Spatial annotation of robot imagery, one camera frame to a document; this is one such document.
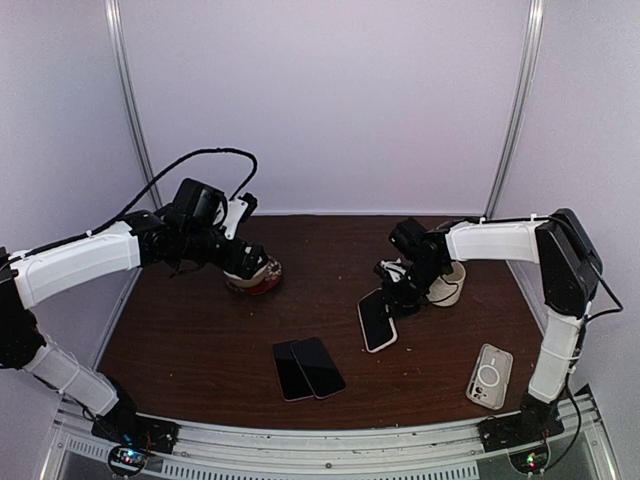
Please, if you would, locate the circuit board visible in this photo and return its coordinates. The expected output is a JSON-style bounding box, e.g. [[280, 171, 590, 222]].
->
[[509, 446, 550, 475], [107, 446, 149, 476]]

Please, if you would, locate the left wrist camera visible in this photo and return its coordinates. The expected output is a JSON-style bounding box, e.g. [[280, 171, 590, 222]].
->
[[214, 192, 258, 240]]

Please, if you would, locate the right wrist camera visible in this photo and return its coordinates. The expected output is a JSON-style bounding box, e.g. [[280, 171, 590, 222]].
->
[[389, 217, 427, 260]]

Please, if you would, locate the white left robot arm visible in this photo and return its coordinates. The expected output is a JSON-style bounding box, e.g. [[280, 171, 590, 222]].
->
[[1, 211, 269, 444]]

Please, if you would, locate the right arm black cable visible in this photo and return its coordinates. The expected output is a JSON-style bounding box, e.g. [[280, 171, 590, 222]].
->
[[439, 214, 626, 451]]

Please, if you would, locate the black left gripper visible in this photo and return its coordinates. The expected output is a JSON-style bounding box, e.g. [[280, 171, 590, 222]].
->
[[180, 225, 268, 279]]

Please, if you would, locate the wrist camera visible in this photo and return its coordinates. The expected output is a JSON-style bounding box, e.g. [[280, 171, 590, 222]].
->
[[389, 217, 427, 260], [214, 192, 258, 240]]

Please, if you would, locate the left aluminium frame post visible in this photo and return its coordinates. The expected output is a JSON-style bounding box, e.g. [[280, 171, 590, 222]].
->
[[104, 0, 154, 182]]

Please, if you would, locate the right circuit board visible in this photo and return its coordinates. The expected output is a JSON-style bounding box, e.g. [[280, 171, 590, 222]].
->
[[509, 446, 550, 475]]

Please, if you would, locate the cream ceramic mug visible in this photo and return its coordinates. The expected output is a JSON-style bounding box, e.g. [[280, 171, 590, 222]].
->
[[426, 262, 466, 307]]

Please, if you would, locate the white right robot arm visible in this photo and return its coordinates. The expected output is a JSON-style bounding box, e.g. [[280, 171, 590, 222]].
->
[[370, 208, 603, 442]]

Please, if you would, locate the right aluminium frame post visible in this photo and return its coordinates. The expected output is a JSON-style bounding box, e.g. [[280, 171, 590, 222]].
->
[[484, 0, 545, 218]]

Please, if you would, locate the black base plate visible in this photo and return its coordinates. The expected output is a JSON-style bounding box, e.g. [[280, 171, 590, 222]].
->
[[476, 412, 565, 453], [91, 417, 180, 454]]

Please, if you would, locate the aluminium frame post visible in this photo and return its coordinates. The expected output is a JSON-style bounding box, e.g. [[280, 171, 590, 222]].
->
[[104, 0, 154, 182], [484, 0, 545, 218]]

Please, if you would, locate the pink phone case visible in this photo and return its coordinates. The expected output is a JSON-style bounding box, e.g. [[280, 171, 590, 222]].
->
[[356, 288, 400, 355]]

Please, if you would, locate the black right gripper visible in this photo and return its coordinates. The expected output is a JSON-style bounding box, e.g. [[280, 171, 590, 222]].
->
[[378, 259, 448, 322]]

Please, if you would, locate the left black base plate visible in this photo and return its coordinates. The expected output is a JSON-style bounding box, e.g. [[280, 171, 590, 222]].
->
[[91, 417, 180, 454]]

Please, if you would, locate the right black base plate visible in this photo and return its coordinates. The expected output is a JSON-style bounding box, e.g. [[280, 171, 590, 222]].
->
[[476, 412, 565, 453]]

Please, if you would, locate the aluminium front rail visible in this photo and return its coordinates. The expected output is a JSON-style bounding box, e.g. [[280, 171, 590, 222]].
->
[[49, 417, 609, 480]]

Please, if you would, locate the white ceramic bowl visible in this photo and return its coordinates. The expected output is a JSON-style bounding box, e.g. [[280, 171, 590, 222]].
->
[[222, 256, 269, 289]]

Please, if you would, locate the left circuit board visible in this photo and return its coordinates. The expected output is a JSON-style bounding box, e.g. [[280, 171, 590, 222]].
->
[[107, 446, 149, 476]]

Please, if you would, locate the clear phone case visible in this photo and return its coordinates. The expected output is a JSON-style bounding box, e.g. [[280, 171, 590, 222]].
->
[[466, 343, 513, 411]]

